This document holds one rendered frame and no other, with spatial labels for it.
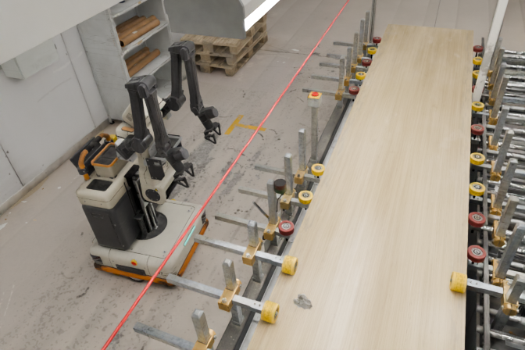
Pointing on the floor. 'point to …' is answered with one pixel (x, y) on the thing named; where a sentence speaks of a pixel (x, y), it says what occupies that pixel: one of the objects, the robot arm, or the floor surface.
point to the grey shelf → (163, 76)
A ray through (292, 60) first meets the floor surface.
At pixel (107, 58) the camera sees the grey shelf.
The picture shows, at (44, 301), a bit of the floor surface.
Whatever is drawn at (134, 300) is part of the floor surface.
